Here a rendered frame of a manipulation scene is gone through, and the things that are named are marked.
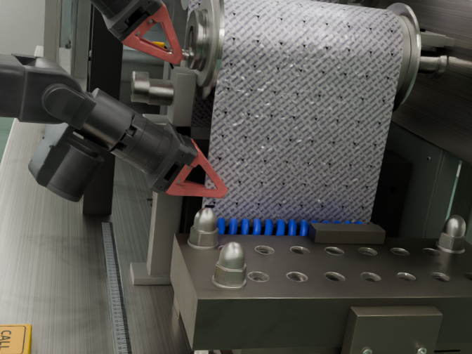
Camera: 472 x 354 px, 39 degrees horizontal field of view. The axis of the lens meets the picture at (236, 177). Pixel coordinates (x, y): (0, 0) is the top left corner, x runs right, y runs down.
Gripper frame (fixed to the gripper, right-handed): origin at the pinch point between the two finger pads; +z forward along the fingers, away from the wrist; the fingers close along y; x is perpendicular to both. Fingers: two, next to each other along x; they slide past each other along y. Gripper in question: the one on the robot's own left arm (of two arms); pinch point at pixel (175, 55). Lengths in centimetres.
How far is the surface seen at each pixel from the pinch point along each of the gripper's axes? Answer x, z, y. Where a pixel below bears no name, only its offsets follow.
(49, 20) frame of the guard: -22, 1, -95
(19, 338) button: -33.2, 5.4, 18.4
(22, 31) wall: -112, 60, -542
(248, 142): -0.5, 12.1, 7.9
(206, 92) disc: -0.2, 4.9, 4.1
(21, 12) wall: -100, 49, -543
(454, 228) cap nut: 11.4, 36.2, 17.4
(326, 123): 8.3, 17.5, 8.1
